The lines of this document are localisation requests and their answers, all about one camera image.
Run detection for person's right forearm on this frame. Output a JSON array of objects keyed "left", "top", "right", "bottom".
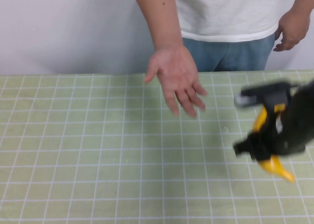
[{"left": 131, "top": 0, "right": 185, "bottom": 52}]

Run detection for person's left forearm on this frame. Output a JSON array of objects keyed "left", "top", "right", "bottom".
[{"left": 286, "top": 0, "right": 314, "bottom": 21}]

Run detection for person's right hand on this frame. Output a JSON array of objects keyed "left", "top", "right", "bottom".
[{"left": 143, "top": 44, "right": 209, "bottom": 118}]

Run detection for blue jeans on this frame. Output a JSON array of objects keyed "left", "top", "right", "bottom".
[{"left": 182, "top": 32, "right": 276, "bottom": 72}]

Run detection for green checkered tablecloth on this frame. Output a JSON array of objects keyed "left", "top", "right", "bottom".
[{"left": 0, "top": 69, "right": 314, "bottom": 224}]

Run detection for yellow banana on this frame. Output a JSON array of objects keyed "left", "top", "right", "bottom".
[{"left": 250, "top": 104, "right": 297, "bottom": 183}]

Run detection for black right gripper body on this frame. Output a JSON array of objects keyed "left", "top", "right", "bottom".
[{"left": 252, "top": 96, "right": 308, "bottom": 158}]

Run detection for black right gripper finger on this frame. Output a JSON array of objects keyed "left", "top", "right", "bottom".
[
  {"left": 248, "top": 147, "right": 273, "bottom": 163},
  {"left": 232, "top": 133, "right": 264, "bottom": 158}
]

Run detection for person's left hand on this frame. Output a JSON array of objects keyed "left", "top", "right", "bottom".
[{"left": 272, "top": 10, "right": 313, "bottom": 52}]

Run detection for white t-shirt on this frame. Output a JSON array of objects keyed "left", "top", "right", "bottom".
[{"left": 173, "top": 0, "right": 299, "bottom": 43}]

